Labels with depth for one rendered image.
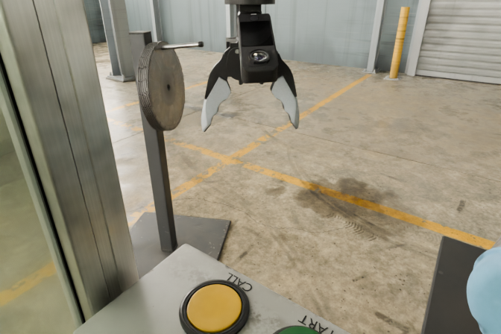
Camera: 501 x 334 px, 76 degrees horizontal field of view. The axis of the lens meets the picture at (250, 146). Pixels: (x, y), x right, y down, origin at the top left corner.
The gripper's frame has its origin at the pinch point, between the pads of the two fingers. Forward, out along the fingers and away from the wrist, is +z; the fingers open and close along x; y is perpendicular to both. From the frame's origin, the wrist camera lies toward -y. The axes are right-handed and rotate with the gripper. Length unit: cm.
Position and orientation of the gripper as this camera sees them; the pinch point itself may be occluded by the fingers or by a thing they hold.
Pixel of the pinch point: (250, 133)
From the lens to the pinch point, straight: 51.0
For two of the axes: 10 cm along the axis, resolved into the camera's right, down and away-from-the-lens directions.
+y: -0.8, -4.2, 9.1
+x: -10.0, 0.3, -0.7
